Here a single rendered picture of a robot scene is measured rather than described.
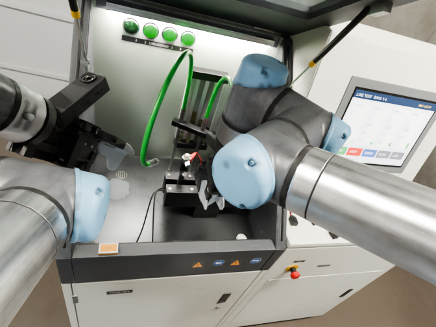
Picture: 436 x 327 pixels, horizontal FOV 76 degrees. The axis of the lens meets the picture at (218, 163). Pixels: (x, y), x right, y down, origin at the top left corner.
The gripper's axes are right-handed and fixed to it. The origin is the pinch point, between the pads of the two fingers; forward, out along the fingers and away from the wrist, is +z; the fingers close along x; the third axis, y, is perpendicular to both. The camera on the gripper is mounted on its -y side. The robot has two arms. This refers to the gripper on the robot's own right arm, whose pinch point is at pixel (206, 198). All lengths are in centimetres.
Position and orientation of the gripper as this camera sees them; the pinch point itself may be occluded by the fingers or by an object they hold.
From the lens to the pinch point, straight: 66.1
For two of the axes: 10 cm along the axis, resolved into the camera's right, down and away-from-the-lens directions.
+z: -2.7, 7.1, 6.5
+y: 1.9, 7.0, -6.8
